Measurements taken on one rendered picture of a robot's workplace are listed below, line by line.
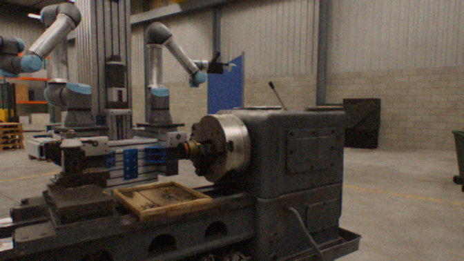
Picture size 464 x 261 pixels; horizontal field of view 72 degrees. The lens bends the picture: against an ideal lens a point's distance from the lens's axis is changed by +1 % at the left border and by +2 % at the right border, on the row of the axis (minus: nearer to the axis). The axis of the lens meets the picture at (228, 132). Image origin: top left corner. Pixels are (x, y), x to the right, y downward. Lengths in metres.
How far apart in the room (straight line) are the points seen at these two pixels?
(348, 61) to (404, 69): 1.77
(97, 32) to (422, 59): 10.19
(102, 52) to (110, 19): 0.21
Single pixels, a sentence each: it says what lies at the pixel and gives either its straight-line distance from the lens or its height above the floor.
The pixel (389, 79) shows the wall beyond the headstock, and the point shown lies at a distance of 11.41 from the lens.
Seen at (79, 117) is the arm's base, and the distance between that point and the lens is 1.82.
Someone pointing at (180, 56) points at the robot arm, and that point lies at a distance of 2.12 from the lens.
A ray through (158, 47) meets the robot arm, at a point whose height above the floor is 1.65.
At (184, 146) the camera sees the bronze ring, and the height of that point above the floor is 1.10.
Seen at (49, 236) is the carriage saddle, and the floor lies 0.90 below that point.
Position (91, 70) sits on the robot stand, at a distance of 2.07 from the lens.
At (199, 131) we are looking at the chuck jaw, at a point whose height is 1.16.
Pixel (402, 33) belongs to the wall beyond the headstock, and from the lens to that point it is 11.61.
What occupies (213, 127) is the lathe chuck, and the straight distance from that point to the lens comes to 1.43.
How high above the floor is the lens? 1.28
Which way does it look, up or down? 5 degrees down
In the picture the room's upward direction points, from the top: straight up
